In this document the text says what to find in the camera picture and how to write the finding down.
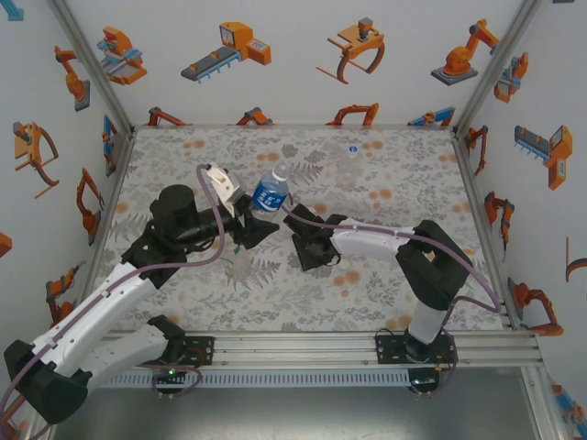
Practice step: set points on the clear bottle blue label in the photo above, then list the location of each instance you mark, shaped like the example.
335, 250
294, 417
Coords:
269, 197

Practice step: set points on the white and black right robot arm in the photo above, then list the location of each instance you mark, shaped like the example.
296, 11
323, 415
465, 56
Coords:
435, 266

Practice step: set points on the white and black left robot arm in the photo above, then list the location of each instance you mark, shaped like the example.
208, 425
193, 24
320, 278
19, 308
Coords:
91, 316

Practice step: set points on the grey floral table mat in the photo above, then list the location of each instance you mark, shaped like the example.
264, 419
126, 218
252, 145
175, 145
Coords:
293, 302

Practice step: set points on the small circuit board green light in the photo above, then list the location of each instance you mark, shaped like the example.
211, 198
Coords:
422, 381
170, 373

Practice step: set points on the aluminium side rail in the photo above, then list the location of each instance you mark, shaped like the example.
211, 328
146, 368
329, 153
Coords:
116, 183
471, 183

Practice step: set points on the wide aluminium extrusion rail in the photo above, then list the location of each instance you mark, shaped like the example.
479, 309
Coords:
293, 350

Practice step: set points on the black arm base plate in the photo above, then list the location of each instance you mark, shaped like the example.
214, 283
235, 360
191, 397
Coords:
204, 350
387, 350

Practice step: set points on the thin aluminium rail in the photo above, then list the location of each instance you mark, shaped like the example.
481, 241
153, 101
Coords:
390, 126

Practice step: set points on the aluminium frame post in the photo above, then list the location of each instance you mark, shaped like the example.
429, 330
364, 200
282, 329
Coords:
43, 433
550, 421
500, 59
90, 59

